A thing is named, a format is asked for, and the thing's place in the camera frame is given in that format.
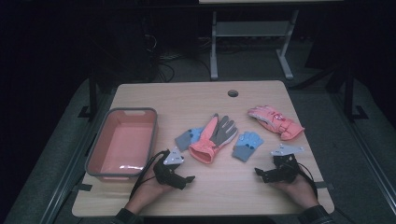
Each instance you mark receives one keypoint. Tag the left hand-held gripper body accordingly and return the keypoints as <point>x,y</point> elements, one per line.
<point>172,157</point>

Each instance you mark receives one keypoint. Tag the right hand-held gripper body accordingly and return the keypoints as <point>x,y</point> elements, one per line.
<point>285,168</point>

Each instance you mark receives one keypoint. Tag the small blue and grey glove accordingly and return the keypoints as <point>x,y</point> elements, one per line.
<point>246,145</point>
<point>186,138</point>

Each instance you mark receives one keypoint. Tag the pink glove with grey palm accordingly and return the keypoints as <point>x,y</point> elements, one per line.
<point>205,141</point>

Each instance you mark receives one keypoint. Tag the pink printed ski glove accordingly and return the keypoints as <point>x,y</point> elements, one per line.
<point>280,124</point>

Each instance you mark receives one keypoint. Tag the pink basin with grey rim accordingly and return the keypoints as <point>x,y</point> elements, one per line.
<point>124,143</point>

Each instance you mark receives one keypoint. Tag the person's right hand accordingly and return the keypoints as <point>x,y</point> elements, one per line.
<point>300,191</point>

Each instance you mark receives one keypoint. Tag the person's left hand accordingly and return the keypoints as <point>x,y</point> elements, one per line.
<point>146,193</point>

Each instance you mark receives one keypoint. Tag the black metal stand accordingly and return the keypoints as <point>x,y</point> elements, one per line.
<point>92,93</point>
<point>348,93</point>

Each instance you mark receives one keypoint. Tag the aluminium floor rail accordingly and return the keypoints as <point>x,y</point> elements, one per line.
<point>367,161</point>
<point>67,174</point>

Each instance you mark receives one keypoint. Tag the white metal table frame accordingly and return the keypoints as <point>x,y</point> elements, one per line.
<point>249,28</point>

